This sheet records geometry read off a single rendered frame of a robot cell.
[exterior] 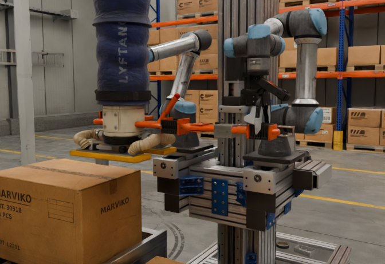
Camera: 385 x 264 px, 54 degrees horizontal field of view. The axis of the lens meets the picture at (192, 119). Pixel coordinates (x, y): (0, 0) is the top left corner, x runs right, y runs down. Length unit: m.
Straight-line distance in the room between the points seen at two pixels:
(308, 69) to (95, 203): 1.06
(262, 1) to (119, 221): 1.26
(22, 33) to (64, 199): 3.39
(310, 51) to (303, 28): 0.10
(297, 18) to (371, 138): 6.73
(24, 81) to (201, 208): 3.29
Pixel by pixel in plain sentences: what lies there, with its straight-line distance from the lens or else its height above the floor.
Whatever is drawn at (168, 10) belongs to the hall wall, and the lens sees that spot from 12.01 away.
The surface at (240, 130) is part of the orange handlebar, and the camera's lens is 1.31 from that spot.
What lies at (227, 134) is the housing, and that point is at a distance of 1.33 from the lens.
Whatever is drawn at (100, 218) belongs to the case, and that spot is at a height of 0.80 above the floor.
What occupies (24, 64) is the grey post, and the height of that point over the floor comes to 1.59.
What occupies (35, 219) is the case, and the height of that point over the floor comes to 0.78.
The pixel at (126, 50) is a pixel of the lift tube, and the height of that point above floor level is 1.49.
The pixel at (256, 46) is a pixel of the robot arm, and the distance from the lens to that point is 1.29.
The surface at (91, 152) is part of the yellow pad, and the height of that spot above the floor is 1.10.
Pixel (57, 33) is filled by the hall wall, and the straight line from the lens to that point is 12.78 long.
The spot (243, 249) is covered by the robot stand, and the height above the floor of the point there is 0.51.
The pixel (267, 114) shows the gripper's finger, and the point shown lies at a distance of 1.34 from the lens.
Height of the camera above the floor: 1.36
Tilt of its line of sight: 5 degrees down
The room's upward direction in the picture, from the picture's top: straight up
